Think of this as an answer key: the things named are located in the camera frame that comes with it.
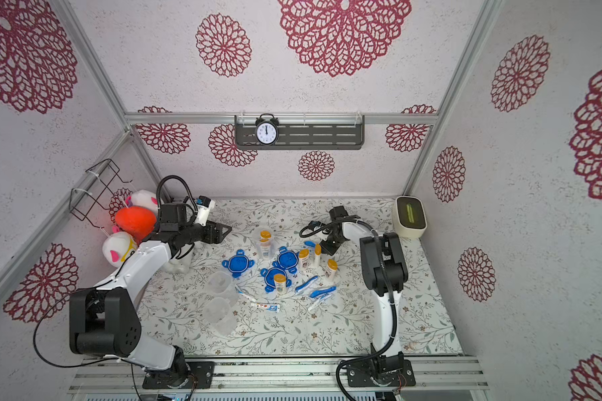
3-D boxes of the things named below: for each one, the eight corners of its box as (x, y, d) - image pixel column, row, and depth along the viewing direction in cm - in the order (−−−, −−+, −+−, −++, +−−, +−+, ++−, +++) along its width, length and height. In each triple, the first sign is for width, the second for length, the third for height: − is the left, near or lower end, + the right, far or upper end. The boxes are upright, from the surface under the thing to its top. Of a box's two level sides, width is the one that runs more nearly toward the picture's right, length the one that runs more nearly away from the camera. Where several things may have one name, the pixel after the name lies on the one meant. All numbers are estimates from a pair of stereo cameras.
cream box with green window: (394, 238, 109) (399, 227, 103) (391, 205, 121) (395, 194, 115) (423, 241, 107) (430, 231, 102) (417, 208, 120) (423, 197, 114)
